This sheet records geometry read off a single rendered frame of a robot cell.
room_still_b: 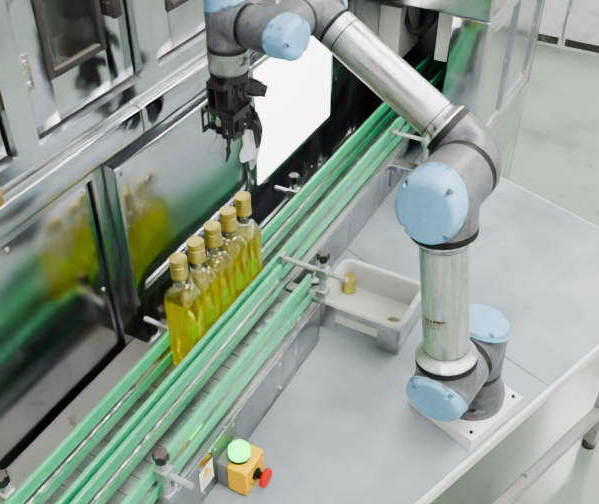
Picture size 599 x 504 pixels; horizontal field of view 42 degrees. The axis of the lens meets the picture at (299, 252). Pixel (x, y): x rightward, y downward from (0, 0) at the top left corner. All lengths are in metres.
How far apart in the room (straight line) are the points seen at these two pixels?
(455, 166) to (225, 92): 0.45
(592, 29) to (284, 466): 4.00
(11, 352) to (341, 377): 0.73
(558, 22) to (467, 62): 2.92
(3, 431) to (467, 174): 0.93
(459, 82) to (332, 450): 1.17
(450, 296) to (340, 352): 0.55
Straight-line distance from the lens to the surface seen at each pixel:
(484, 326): 1.58
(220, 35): 1.39
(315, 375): 1.80
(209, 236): 1.54
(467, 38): 2.29
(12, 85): 1.27
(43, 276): 1.45
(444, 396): 1.47
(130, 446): 1.46
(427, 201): 1.23
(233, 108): 1.46
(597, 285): 2.16
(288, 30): 1.31
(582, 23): 5.19
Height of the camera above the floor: 2.09
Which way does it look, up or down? 39 degrees down
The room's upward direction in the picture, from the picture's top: straight up
